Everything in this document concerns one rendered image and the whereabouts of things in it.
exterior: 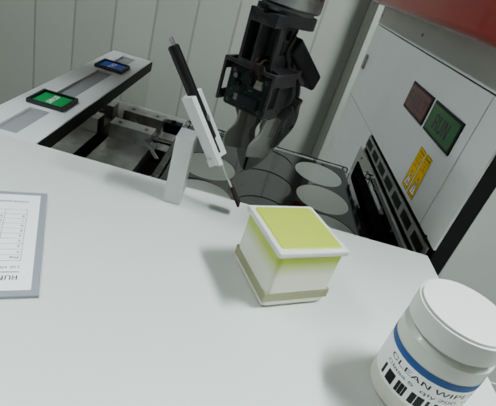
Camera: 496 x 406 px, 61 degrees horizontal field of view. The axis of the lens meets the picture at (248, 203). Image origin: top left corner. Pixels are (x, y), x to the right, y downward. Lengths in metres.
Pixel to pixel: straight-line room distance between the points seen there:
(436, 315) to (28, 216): 0.36
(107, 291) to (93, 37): 2.42
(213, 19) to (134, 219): 2.14
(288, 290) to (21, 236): 0.25
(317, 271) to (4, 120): 0.46
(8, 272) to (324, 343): 0.27
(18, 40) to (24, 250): 2.57
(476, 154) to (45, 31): 2.55
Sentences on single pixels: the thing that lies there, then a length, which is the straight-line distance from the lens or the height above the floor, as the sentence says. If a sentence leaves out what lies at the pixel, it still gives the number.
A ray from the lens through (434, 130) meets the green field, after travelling 0.71.
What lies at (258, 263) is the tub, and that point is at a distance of 0.40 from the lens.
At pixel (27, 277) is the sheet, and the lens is 0.39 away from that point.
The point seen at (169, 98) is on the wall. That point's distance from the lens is 2.68.
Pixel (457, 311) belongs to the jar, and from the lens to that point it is 0.35.
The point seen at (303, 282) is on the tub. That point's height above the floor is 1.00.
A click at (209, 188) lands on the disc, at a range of 0.69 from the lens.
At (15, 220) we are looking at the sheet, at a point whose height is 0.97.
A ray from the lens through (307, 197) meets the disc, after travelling 0.77.
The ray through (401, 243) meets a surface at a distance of 0.67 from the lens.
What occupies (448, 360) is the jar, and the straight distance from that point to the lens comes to 0.34.
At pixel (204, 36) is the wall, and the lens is 2.56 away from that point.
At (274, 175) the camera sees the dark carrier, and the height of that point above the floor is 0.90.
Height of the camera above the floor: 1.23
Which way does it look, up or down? 29 degrees down
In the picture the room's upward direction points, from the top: 18 degrees clockwise
